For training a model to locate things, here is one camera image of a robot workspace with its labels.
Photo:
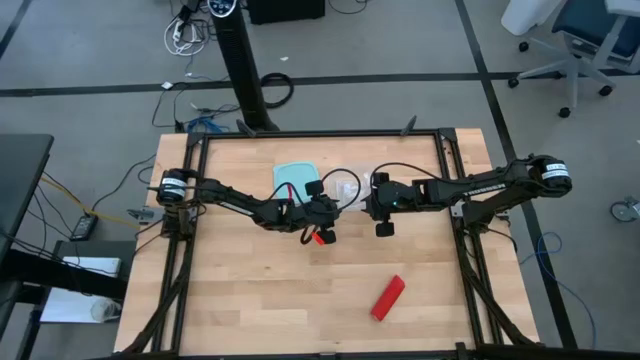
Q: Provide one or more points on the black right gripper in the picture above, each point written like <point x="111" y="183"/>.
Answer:
<point x="381" y="205"/>

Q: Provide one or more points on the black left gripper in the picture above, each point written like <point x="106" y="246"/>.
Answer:
<point x="320" y="212"/>

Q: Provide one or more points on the clear plastic zip bag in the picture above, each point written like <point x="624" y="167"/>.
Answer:
<point x="347" y="186"/>

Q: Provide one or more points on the red elastic bandage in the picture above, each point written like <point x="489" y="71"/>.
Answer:
<point x="387" y="298"/>

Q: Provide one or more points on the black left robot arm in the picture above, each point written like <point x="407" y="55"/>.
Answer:
<point x="235" y="200"/>

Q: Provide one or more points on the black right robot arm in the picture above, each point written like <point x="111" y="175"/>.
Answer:
<point x="480" y="187"/>

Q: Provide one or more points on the red tape tag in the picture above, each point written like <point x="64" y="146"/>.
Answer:
<point x="290" y="191"/>
<point x="317" y="238"/>

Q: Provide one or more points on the light blue container lid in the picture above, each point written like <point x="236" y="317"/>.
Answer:
<point x="292" y="175"/>

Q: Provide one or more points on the grey metal mounting plate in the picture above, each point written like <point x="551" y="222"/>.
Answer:
<point x="457" y="210"/>
<point x="142" y="215"/>

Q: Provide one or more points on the black tower fan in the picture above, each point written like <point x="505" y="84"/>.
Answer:
<point x="240" y="60"/>

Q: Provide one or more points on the black box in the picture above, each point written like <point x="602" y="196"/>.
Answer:
<point x="285" y="10"/>

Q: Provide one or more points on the dark grey flat box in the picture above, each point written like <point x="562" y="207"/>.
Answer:
<point x="100" y="248"/>

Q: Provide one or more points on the white box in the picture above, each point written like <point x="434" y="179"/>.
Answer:
<point x="92" y="265"/>

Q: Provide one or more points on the clear glass jar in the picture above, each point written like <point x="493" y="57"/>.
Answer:
<point x="106" y="310"/>

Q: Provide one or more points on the black power adapter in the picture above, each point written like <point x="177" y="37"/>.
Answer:
<point x="84" y="227"/>

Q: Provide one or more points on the blue seat office chair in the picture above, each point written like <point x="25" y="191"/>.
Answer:
<point x="572" y="65"/>

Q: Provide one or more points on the white waste bin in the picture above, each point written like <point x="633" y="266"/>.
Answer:
<point x="525" y="15"/>

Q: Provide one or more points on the grey caster wheel base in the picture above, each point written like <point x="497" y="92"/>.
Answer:
<point x="625" y="212"/>

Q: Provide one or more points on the black desk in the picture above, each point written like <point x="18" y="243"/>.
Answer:
<point x="20" y="170"/>

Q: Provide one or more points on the black aluminium table frame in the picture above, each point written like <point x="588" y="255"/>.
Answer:
<point x="325" y="133"/>

